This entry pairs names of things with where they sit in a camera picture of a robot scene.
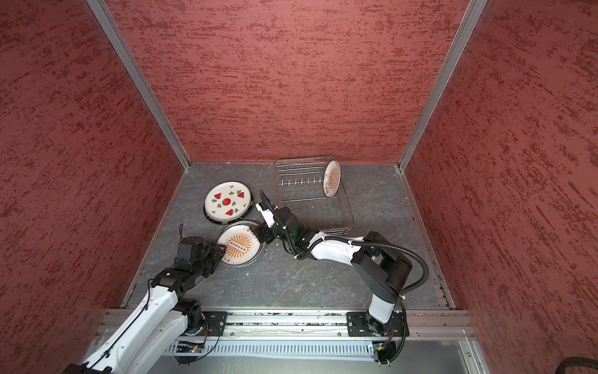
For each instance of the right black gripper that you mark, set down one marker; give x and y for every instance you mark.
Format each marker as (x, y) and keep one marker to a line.
(263, 232)

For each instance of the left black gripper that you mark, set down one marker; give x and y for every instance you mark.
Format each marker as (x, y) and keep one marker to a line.
(217, 253)

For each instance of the strawberry pattern white plate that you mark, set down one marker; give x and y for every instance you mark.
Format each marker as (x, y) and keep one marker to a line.
(227, 201)

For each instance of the brown leaf pattern plate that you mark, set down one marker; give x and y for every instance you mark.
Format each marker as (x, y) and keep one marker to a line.
(331, 179)

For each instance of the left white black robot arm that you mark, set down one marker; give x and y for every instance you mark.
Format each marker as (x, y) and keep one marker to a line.
(163, 315)

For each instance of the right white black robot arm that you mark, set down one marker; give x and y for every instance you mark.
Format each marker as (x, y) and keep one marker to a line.
(383, 267)

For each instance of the left small circuit board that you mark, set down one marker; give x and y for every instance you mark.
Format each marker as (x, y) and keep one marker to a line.
(187, 347)

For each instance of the small circuit board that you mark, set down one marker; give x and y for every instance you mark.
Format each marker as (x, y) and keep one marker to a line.
(382, 350)
(187, 347)

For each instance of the right small circuit board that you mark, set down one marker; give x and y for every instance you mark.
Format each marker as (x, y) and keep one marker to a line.
(382, 350)

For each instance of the left corner aluminium profile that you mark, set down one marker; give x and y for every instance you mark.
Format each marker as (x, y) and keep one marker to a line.
(119, 44)

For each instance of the corner aluminium profile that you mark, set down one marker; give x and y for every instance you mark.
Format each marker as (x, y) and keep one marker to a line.
(465, 30)
(119, 44)

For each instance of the right corner aluminium profile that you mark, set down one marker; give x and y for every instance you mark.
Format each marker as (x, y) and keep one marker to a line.
(465, 30)

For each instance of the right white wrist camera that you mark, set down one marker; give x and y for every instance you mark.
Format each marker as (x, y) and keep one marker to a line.
(266, 209)

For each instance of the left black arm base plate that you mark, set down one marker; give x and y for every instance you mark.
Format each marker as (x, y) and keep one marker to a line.
(206, 324)

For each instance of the metal wire dish rack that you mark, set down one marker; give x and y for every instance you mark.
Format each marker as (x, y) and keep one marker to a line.
(298, 186)

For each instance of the white slotted cable duct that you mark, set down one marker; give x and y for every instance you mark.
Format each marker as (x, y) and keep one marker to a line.
(336, 350)

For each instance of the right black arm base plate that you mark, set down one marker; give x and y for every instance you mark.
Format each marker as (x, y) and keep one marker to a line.
(359, 324)

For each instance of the aluminium mounting rail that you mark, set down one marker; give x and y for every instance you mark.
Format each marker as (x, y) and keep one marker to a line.
(331, 324)

